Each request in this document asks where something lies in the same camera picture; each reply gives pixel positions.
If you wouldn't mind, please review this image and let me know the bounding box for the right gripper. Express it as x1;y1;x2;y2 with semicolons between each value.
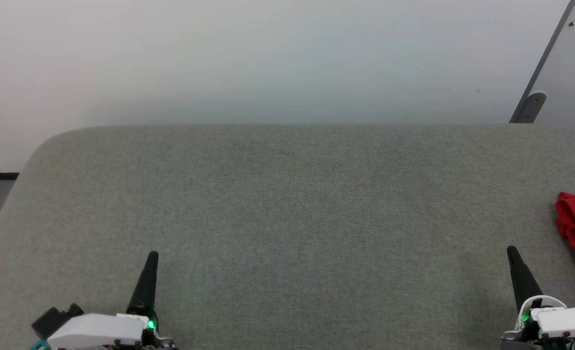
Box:
503;245;575;342

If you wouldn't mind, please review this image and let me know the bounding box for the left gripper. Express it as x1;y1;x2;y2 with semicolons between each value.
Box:
47;250;177;350

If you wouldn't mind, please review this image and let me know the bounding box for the light grey partition panel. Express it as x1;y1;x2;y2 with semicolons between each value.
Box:
521;0;575;128

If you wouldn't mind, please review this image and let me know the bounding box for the grey metal foot bracket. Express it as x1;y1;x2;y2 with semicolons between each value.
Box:
515;92;547;124

